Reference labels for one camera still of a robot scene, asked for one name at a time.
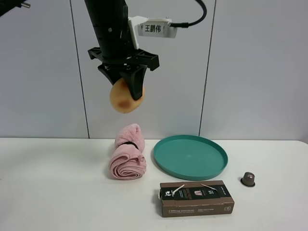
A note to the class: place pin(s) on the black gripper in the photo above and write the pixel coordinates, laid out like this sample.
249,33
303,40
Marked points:
138,61

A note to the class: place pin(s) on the yellow spotted potato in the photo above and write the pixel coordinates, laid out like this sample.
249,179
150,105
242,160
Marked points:
121,99

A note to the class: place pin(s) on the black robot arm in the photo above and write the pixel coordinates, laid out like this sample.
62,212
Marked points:
118,51

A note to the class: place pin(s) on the rolled pink towel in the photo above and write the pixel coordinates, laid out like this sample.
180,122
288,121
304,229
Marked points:
128,162

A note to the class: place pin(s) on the teal round plate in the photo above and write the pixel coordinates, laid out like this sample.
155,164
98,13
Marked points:
189,157

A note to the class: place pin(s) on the brown coffee capsule box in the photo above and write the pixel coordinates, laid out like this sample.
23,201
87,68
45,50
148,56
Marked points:
195,198

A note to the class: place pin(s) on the brown coffee capsule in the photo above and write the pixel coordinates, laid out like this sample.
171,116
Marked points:
248,180

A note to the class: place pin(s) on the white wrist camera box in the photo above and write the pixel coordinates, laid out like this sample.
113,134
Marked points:
150,27

